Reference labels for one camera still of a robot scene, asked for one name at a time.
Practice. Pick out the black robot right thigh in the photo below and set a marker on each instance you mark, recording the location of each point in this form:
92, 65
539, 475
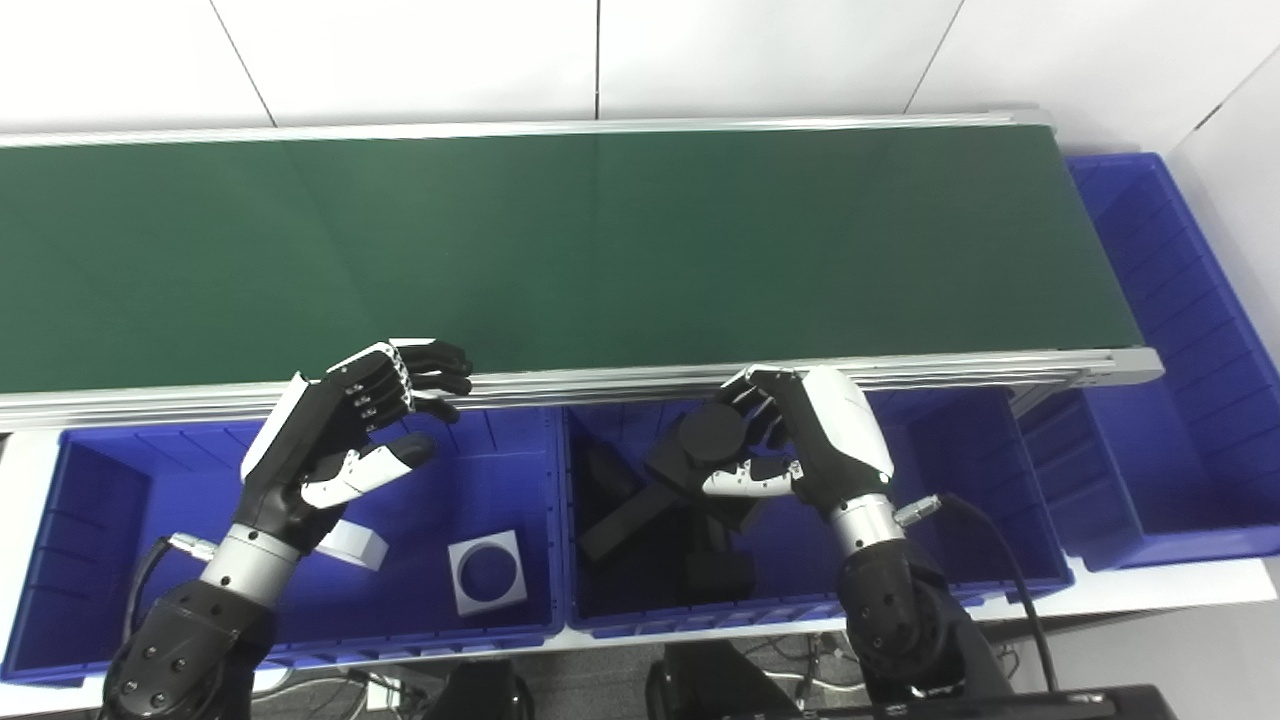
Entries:
710, 685

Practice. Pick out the black cylinder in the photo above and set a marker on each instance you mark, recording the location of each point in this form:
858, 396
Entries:
625, 520
705, 435

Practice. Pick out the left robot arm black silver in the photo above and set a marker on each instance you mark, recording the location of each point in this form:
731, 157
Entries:
190, 640

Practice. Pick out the aluminium conveyor leg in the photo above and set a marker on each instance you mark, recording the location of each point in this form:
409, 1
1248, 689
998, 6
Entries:
1045, 395

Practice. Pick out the white block part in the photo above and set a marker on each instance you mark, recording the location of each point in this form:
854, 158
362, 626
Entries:
355, 548

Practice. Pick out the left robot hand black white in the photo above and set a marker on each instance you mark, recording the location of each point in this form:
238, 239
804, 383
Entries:
300, 450

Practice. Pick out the black robot thigh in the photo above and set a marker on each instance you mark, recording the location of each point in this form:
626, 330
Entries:
710, 685
480, 695

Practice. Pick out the black robot left thigh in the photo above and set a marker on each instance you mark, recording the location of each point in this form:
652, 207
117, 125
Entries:
480, 695

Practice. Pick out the blue plastic bin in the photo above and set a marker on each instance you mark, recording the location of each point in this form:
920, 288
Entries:
1180, 400
970, 480
100, 560

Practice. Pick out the white square part round hole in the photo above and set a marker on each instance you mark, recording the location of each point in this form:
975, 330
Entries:
465, 595

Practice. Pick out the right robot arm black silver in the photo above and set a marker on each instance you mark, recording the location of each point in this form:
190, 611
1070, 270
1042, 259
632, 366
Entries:
900, 610

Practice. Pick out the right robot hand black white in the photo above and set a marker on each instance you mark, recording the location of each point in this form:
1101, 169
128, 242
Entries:
840, 440

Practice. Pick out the green conveyor belt aluminium frame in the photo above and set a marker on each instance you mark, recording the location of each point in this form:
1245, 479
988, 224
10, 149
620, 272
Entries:
600, 250

